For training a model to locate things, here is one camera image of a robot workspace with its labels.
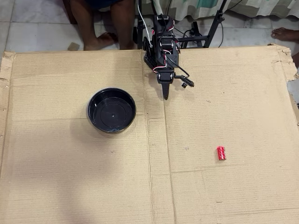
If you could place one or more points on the dark blue shorts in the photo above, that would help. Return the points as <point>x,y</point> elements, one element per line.
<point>100,3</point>

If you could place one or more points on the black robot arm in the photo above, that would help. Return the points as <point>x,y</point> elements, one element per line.
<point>161,56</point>

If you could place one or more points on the red lego block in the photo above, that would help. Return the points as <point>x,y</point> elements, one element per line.
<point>222,153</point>

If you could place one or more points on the black tripod stand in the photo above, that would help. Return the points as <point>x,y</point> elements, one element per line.
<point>213,25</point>

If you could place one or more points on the brown corrugated cardboard sheet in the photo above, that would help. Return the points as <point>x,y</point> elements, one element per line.
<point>210,116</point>

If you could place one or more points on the small cardboard scrap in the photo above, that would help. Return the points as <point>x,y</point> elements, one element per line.
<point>73,46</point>

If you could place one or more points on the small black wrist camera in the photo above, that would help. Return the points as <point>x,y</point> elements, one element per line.
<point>188,81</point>

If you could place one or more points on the bare right leg of person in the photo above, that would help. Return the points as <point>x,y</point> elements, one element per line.
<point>90,28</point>

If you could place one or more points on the bare leg of person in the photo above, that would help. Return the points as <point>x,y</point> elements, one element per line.
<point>90,28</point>
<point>125,25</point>

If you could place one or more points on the bare left leg of person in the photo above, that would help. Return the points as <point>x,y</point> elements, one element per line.
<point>125,25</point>

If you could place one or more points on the bare foot of bystander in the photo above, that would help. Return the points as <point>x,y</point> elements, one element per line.
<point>286,34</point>

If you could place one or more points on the black round plastic bin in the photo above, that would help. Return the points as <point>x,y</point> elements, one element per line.
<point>112,114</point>

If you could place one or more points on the black metal bracket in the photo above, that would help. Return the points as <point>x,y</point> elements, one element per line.
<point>139,35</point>

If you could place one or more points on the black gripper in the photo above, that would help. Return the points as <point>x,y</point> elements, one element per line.
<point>165,77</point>

